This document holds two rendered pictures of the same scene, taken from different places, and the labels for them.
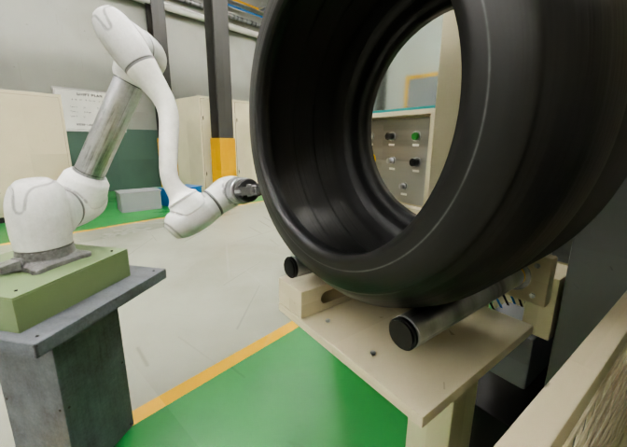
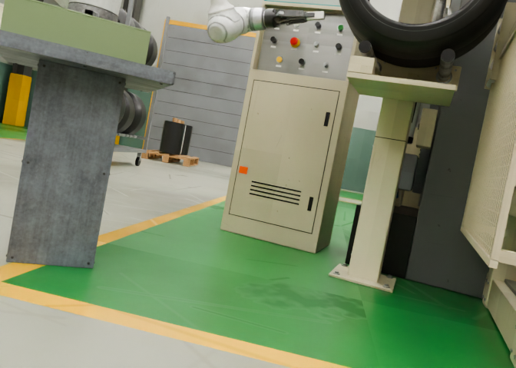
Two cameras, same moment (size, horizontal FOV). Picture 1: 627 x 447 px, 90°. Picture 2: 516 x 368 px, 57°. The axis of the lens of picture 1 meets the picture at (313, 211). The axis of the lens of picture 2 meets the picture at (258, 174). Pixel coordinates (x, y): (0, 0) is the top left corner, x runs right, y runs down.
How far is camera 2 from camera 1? 1.56 m
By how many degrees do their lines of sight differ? 35
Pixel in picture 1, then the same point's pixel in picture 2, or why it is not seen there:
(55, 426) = (89, 193)
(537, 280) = (454, 77)
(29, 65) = not seen: outside the picture
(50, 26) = not seen: outside the picture
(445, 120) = (410, 1)
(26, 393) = (63, 154)
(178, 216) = (229, 20)
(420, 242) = (468, 10)
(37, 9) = not seen: outside the picture
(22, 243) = not seen: outside the picture
